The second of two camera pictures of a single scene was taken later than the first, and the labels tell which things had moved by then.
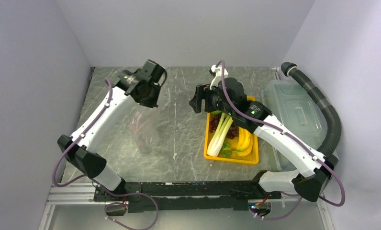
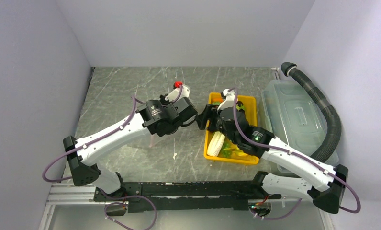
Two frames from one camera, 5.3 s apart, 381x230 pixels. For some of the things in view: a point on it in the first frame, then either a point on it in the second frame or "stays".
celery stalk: (224, 124) stays
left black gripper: (153, 103) -> (163, 102)
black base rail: (197, 196) stays
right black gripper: (196, 102) -> (208, 113)
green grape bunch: (226, 152) stays
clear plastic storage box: (298, 113) stays
